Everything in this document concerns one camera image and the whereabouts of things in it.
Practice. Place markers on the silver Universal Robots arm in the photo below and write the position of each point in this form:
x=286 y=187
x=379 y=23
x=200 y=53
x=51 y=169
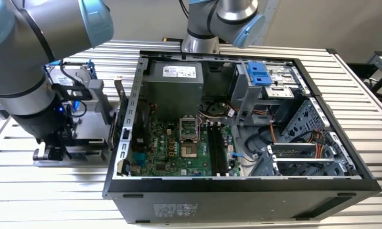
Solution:
x=35 y=35

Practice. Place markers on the RAM slot with white clips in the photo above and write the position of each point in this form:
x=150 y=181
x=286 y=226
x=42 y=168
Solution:
x=214 y=149

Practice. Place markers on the grey parts rack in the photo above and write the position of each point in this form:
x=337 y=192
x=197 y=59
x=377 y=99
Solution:
x=94 y=132

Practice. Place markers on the hard disk in blue carrier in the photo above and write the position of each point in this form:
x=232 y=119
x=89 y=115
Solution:
x=83 y=74

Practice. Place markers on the green graphics card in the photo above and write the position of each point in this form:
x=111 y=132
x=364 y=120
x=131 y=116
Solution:
x=123 y=105

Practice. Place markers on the blue card retention latch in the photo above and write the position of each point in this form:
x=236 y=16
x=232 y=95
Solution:
x=126 y=167

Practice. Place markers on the blue rear port connector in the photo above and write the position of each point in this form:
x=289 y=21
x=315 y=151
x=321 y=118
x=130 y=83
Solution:
x=141 y=159

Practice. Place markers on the green Dell motherboard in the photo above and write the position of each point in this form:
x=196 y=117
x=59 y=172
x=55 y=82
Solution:
x=159 y=152

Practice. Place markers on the orange framed choke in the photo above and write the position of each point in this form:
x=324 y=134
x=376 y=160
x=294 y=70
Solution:
x=172 y=154
x=172 y=148
x=172 y=142

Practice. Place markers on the grey power supply unit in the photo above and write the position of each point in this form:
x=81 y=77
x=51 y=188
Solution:
x=172 y=95

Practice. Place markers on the CPU socket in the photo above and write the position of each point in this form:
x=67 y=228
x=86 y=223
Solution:
x=189 y=149

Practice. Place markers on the round case speaker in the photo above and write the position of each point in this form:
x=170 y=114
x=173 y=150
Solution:
x=217 y=109

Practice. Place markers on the black PC case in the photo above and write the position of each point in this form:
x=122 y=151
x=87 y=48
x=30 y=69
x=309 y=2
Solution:
x=210 y=205

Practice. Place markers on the grey metal drive cage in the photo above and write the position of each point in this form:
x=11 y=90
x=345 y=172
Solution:
x=249 y=105

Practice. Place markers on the blue plastic drive latch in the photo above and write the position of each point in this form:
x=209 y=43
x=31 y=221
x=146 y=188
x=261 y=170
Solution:
x=258 y=74

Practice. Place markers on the perforated metal disk bay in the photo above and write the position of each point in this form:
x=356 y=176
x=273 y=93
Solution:
x=301 y=119

